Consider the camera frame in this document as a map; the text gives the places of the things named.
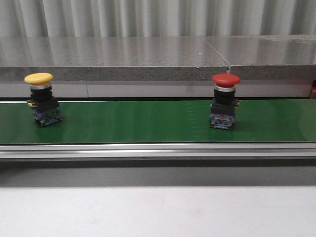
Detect white cabinet front panel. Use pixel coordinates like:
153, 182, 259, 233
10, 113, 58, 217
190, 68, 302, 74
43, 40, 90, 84
0, 80, 311, 99

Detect green conveyor belt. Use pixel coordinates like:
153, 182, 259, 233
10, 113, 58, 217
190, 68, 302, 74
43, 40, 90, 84
0, 99, 316, 145

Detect aluminium conveyor side rail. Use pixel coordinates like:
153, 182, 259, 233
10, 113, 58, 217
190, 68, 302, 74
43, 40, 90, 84
0, 142, 316, 161

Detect white corrugated curtain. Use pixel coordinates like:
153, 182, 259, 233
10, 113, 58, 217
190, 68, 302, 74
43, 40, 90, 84
0, 0, 316, 37

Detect grey stone counter slab right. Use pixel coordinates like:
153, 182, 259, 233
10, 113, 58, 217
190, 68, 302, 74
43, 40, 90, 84
204, 35, 316, 81

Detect grey stone counter slab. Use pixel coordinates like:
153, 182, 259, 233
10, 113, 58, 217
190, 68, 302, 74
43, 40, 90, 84
0, 37, 227, 82
204, 35, 316, 81

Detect red object at right edge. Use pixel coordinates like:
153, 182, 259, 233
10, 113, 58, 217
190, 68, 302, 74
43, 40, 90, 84
310, 80, 316, 99

